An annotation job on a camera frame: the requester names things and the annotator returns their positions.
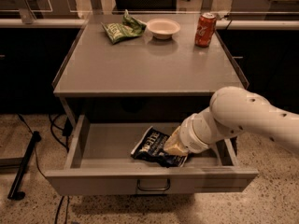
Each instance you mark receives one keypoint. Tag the grey counter cabinet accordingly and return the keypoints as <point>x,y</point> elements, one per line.
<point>144,66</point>

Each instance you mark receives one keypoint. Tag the white bowl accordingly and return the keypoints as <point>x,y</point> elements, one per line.
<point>163,28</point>

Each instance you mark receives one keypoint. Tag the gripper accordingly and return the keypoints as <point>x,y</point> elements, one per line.
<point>191,137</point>

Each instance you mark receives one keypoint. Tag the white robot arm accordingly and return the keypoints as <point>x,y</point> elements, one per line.
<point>231,112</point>

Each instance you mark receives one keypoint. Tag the green chip bag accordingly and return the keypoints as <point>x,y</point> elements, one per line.
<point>130,27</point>

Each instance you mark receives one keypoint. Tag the blue chip bag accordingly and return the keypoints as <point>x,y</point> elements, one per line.
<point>151,148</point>

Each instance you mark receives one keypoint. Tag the black floor stand bar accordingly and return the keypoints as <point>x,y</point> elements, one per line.
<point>14,193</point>

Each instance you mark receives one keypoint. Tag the red soda can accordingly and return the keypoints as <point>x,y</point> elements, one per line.
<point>205,29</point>

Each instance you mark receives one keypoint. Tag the metal drawer handle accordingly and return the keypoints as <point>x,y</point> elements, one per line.
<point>153,185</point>

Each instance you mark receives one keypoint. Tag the black chair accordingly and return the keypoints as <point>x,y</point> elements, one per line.
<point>144,5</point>

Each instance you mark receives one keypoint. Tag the grey top drawer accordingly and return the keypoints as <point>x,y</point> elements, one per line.
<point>99,162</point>

